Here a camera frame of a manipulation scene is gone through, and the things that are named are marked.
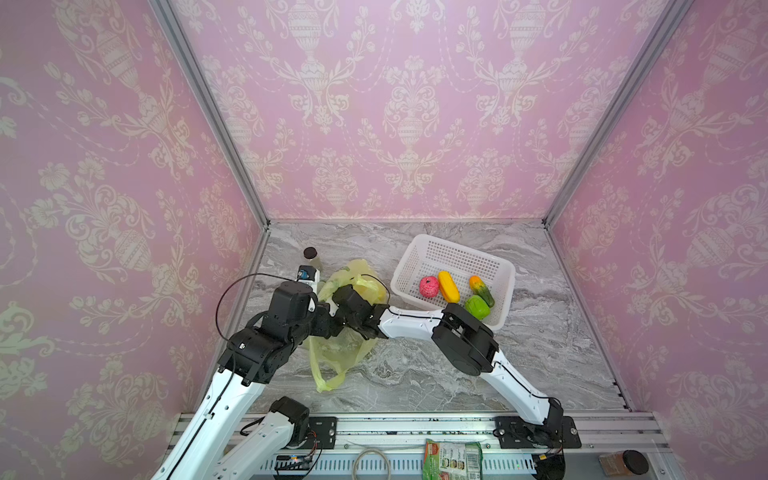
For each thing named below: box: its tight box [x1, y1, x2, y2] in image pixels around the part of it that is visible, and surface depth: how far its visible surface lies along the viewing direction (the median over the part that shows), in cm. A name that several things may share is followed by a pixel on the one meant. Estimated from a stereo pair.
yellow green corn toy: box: [469, 275, 495, 308], surface depth 97 cm
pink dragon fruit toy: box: [419, 276, 439, 298], surface depth 97 cm
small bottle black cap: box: [303, 246, 318, 259], surface depth 102 cm
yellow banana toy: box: [438, 270, 461, 304], surface depth 98 cm
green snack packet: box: [422, 438, 483, 480], surface depth 70 cm
